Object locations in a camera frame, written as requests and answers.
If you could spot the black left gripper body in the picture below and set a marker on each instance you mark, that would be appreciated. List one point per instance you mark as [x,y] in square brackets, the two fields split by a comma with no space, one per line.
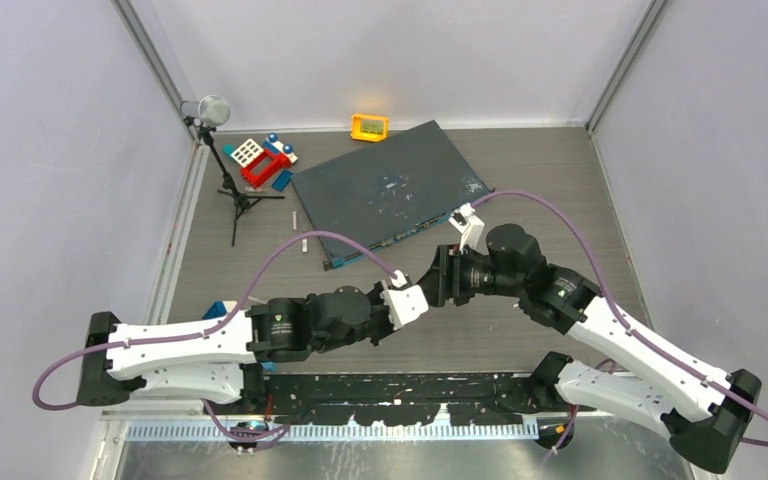
[378,326]

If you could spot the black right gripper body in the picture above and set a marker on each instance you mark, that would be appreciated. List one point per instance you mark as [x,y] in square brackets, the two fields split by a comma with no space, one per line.
[453,261]

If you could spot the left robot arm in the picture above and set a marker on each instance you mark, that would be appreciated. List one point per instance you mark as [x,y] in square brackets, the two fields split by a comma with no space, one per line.
[222,359]

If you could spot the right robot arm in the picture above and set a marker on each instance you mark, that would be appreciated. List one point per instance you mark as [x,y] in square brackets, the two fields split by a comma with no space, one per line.
[703,411]

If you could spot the blue toy block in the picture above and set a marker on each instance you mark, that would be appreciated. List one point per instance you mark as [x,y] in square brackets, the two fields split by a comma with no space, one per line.
[219,310]

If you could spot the small blue toy brick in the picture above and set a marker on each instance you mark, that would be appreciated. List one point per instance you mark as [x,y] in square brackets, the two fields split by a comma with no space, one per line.
[282,181]

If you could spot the blue white toy brick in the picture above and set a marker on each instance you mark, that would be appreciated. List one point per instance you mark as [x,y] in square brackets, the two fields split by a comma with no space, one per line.
[274,144]

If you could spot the white window toy brick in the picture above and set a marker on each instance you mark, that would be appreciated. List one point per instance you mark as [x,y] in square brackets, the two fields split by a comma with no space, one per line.
[247,152]

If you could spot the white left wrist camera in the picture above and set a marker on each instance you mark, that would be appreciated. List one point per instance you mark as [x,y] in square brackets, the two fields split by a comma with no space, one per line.
[405,300]

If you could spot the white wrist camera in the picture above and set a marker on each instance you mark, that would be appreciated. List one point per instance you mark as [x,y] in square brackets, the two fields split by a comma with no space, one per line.
[405,300]
[466,221]

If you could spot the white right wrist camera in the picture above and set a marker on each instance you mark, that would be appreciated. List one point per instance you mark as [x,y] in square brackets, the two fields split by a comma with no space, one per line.
[466,221]

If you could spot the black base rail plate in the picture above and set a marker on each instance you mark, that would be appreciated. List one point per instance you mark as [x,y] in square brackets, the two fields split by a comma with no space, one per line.
[470,399]

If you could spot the dark grey network switch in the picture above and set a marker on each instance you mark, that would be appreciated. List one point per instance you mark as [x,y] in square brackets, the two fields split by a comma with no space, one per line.
[383,193]

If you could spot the red toy brick frame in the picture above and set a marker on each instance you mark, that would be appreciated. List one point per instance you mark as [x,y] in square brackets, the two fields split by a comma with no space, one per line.
[258,169]

